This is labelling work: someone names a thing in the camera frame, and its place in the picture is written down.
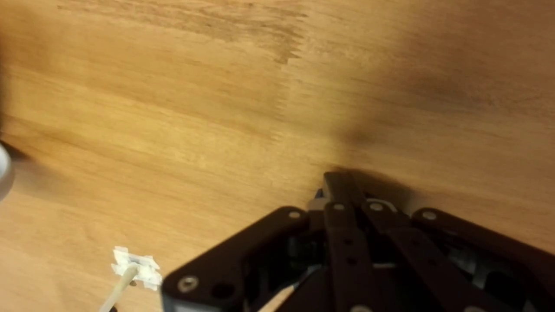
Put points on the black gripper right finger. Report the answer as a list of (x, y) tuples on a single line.
[(440, 260)]

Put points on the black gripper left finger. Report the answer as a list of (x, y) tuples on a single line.
[(289, 260)]

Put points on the white tape roll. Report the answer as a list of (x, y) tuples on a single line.
[(4, 170)]

